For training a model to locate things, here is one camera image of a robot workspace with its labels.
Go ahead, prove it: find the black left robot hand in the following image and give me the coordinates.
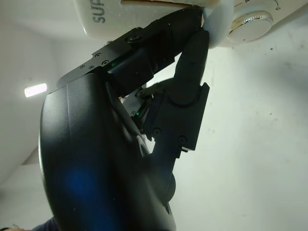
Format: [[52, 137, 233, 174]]
[[38, 7, 210, 231]]

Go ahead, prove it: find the white toaster lever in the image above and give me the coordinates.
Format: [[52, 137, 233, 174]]
[[202, 0, 234, 50]]

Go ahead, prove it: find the white two-slot toaster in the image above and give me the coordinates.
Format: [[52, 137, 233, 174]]
[[73, 0, 308, 50]]

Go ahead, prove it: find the chrome toaster dial knob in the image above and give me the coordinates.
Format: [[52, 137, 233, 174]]
[[227, 11, 274, 44]]

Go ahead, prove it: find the blue clothed person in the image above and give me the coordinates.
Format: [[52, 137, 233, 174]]
[[12, 211, 58, 231]]

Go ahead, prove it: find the ceiling light tube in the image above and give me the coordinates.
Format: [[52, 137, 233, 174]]
[[24, 83, 48, 98]]

